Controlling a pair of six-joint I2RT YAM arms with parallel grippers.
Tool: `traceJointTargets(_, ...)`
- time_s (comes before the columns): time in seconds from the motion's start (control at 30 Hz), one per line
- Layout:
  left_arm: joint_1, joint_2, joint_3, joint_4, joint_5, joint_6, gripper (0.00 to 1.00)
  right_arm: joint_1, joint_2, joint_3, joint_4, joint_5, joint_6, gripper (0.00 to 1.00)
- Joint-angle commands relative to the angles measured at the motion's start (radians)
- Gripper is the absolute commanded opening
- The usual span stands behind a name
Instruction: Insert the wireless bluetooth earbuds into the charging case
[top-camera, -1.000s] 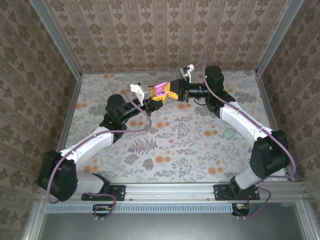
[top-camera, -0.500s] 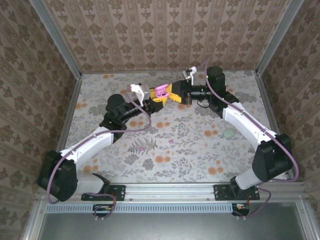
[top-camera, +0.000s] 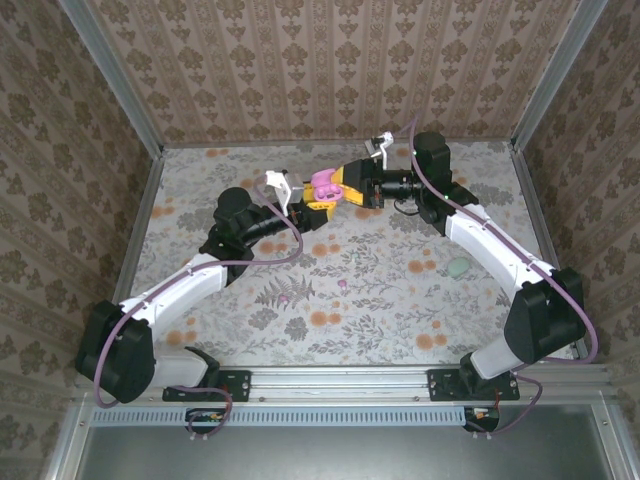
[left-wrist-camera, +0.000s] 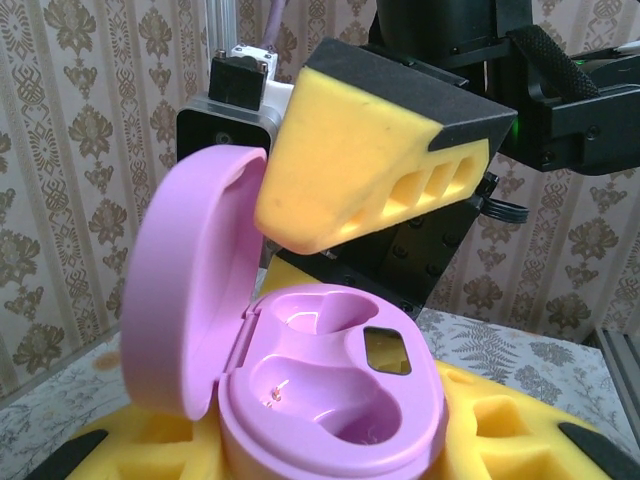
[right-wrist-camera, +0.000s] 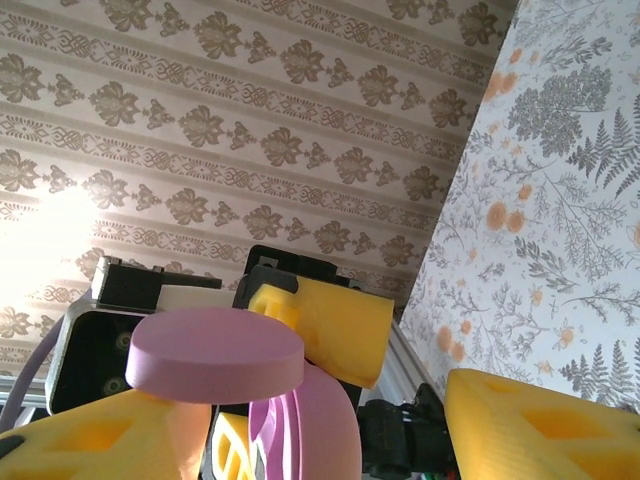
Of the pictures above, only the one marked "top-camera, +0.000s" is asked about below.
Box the pink earbud charging case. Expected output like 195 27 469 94
308 168 352 204

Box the grey metal panel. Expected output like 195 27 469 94
44 402 636 480

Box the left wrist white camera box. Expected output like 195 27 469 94
263 169 307 217

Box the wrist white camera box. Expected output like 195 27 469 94
364 131 395 170
263 169 307 217

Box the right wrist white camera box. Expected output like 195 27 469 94
364 131 395 170

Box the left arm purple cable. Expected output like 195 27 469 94
93 177 305 444

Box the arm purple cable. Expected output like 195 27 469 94
93 177 305 444
407 117 600 441

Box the left aluminium table side rail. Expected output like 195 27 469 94
93 147 167 369

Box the aluminium table side rail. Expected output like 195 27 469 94
509 142 594 364
93 147 167 369

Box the right aluminium table side rail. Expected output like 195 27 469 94
509 142 594 364

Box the right aluminium frame post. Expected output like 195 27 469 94
509 0 609 151

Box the aluminium frame post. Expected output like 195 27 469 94
509 0 609 151
57 0 166 156

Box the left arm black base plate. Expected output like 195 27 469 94
162 368 251 403

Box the aluminium mounting rail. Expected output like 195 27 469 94
74 364 614 406

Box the left aluminium frame post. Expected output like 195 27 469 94
57 0 166 156

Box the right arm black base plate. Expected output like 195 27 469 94
428 368 520 403

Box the white slotted cable duct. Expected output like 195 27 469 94
92 405 469 427

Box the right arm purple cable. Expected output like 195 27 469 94
407 117 600 441

